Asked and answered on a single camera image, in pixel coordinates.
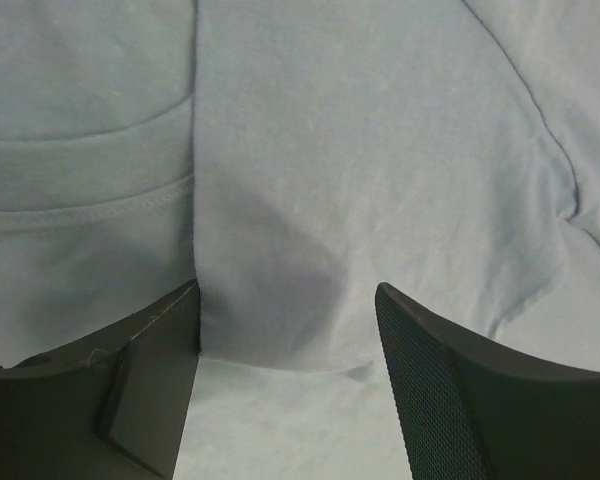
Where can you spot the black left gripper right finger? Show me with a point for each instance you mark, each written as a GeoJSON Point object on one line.
{"type": "Point", "coordinates": [471, 408]}

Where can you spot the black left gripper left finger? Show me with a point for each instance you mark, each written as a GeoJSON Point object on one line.
{"type": "Point", "coordinates": [110, 405]}

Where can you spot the light blue t shirt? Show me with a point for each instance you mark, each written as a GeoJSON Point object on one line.
{"type": "Point", "coordinates": [291, 156]}

